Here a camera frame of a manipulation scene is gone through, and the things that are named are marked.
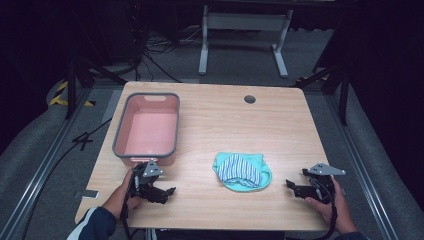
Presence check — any person's left hand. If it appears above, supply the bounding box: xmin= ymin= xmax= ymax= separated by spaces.
xmin=101 ymin=169 xmax=145 ymax=222

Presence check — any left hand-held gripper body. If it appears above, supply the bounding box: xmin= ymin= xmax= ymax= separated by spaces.
xmin=130 ymin=159 xmax=165 ymax=202

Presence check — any black floor cable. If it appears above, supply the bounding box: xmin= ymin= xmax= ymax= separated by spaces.
xmin=19 ymin=117 xmax=114 ymax=240

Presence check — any person's right hand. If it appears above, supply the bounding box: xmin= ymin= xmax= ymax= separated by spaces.
xmin=304 ymin=176 xmax=358 ymax=235

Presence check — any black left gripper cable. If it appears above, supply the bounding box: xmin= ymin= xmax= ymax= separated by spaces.
xmin=119 ymin=186 xmax=135 ymax=240

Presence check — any aluminium floor rail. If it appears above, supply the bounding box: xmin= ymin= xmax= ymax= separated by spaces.
xmin=324 ymin=94 xmax=401 ymax=240
xmin=0 ymin=87 xmax=94 ymax=240

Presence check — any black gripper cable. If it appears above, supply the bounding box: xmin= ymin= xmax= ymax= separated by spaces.
xmin=119 ymin=186 xmax=135 ymax=240
xmin=316 ymin=194 xmax=339 ymax=240

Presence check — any grey tape piece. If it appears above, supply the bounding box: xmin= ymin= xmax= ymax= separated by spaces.
xmin=73 ymin=188 xmax=100 ymax=200

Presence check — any black tape cross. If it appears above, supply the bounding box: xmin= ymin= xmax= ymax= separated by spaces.
xmin=71 ymin=131 xmax=95 ymax=152

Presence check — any bundle of black cables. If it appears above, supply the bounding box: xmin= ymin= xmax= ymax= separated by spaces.
xmin=131 ymin=19 xmax=204 ymax=84

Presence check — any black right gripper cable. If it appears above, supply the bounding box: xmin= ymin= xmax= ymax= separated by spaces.
xmin=316 ymin=194 xmax=339 ymax=240

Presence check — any teal striped cloth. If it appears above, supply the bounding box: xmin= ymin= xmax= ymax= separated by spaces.
xmin=212 ymin=151 xmax=274 ymax=194

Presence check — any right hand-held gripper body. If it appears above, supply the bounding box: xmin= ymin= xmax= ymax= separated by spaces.
xmin=301 ymin=162 xmax=347 ymax=205

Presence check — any pink basin with grey rim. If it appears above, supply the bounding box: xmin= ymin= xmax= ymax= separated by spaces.
xmin=112 ymin=91 xmax=181 ymax=167

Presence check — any yellow black hazard tape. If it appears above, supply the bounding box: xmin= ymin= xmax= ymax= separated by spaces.
xmin=48 ymin=80 xmax=97 ymax=108

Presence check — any white metal stand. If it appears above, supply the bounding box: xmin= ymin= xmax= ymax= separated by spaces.
xmin=198 ymin=4 xmax=295 ymax=79

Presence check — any black tripod stand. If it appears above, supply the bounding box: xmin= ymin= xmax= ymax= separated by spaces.
xmin=292 ymin=56 xmax=352 ymax=127
xmin=63 ymin=54 xmax=128 ymax=121

